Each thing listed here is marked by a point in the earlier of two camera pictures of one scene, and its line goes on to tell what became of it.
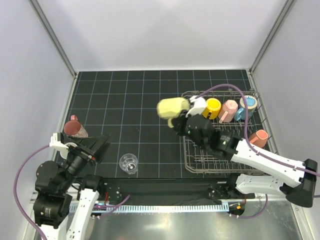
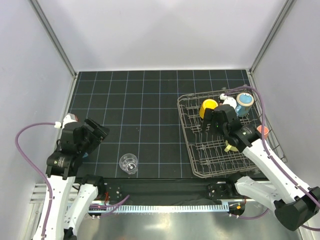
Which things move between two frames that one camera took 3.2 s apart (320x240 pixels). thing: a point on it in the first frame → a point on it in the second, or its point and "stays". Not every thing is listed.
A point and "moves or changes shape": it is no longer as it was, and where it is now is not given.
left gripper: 85,153 → 93,132
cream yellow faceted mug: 170,108 moves or changes shape
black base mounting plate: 173,190 stays
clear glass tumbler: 128,162 stays
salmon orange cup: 259,138 moves or changes shape
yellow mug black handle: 213,105 stays
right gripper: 181,122 → 215,119
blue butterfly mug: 251,103 moves or changes shape
